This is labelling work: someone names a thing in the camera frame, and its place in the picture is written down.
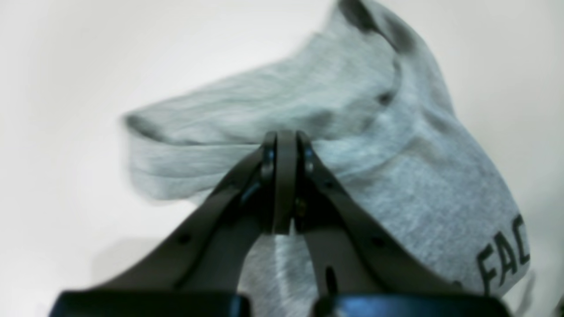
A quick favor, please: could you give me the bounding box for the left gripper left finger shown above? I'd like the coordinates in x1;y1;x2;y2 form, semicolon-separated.
50;132;287;317

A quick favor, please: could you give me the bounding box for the grey T-shirt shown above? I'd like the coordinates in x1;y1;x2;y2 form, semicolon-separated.
123;0;530;317

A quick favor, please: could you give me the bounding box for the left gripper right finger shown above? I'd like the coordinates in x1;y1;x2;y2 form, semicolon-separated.
284;131;509;317

